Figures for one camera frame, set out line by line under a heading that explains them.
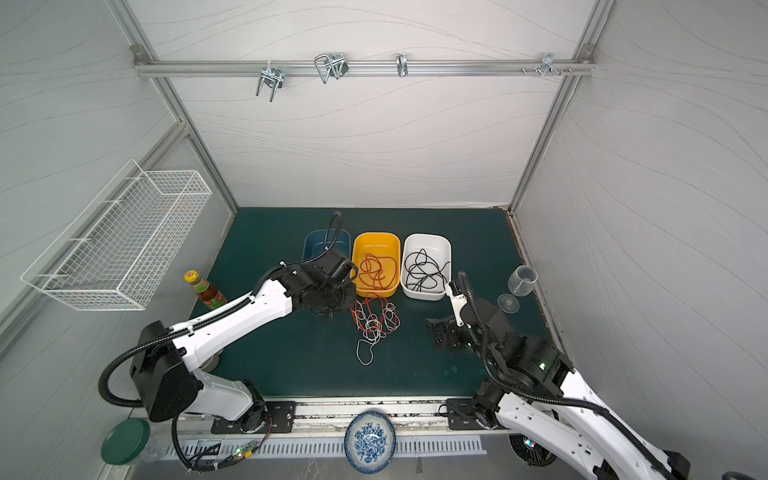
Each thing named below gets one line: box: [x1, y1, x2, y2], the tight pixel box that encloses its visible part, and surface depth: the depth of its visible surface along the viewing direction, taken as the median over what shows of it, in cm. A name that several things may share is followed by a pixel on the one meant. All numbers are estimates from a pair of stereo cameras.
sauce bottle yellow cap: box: [184, 270, 228, 310], surface depth 86 cm
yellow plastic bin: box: [352, 232, 401, 298], surface depth 106 cm
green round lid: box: [101, 418, 151, 466], surface depth 63 cm
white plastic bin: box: [400, 233, 452, 301], surface depth 103 cm
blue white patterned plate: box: [344, 410, 397, 475], surface depth 70 cm
